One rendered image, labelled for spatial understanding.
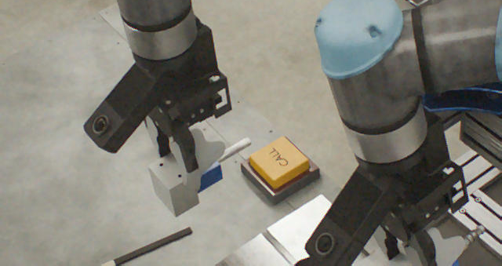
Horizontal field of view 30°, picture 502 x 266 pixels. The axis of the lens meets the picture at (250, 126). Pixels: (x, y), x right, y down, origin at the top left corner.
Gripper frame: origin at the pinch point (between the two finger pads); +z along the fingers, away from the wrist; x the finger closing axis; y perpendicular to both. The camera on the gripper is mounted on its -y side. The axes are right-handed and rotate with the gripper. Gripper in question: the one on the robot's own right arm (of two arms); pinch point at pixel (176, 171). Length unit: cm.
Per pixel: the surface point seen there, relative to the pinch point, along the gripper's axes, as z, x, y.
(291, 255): 6.0, -15.1, 5.6
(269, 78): 95, 92, 71
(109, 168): 15.0, 19.5, -2.0
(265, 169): 11.3, 1.8, 13.5
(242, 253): 6.4, -10.9, 1.5
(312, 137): 95, 67, 66
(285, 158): 11.3, 1.6, 16.8
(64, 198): 14.9, 18.6, -9.8
